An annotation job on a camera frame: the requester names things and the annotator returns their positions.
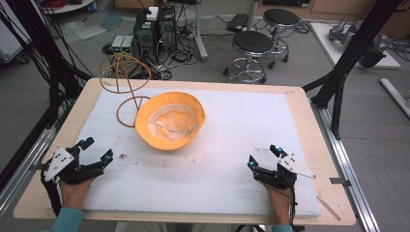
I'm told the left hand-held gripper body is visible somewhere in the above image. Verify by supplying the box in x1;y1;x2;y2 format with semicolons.
44;146;106;186

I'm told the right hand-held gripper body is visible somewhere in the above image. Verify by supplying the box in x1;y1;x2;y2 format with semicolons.
252;153;317;190

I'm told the orange bucket hat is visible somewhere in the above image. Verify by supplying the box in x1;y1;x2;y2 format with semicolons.
133;91;207;152

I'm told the person's left hand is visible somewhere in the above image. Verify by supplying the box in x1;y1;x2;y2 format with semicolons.
59;178;95;211

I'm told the person's right hand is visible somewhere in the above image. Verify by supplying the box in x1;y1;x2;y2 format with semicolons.
263;185;293;226

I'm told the white foam mat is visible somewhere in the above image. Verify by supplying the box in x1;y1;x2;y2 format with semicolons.
47;86;322;219

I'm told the thin wooden stick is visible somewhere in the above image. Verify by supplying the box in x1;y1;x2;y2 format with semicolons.
315;194;342;222

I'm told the small silver box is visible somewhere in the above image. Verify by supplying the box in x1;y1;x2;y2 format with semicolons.
121;35;135;54
110;34;126;54

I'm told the large black round stool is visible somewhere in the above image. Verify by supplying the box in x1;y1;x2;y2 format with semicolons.
222;30;276;85

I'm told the clear plastic sheet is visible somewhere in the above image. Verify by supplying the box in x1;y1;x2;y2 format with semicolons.
59;19;108;43

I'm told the white floor board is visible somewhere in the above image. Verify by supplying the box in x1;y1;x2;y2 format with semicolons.
309;21;401;70

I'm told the black computer tower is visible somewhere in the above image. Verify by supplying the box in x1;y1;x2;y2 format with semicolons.
157;5;178;54
132;11;160;64

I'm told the white tube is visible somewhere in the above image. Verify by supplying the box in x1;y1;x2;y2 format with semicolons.
379;77;410;120

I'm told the small black round stool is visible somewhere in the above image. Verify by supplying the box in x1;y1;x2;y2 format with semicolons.
262;8;301;71

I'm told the flat black device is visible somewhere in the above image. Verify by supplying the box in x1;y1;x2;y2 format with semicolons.
225;13;250;33

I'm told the round white table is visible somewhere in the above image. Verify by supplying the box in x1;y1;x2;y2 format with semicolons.
41;0;97;15

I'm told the grey robot part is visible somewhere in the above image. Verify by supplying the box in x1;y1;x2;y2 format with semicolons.
328;15;390;69

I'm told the grey metal stand pole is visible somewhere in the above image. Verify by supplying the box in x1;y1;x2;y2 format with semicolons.
192;0;210;63

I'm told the white box on tower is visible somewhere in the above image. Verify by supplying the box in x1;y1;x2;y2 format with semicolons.
146;6;161;22

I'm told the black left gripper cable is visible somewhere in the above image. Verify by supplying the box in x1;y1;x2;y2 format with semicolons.
40;162;63;218

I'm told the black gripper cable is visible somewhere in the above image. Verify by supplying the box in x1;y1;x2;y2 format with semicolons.
40;162;63;218
287;186;298;227

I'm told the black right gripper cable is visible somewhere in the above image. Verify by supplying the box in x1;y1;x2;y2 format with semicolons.
287;186;298;227

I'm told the aluminium rail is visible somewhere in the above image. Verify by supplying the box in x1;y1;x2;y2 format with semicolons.
0;127;57;217
309;98;382;232

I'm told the grey metal bracket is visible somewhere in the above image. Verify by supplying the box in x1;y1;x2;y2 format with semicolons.
329;176;352;189

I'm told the brown wire hat stand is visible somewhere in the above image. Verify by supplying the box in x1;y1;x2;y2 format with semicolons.
99;51;153;129

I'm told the black frame post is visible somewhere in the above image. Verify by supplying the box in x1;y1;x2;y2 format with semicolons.
0;0;93;130
302;0;404;141

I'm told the tangle of floor cables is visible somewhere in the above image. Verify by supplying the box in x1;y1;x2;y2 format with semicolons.
151;18;202;81

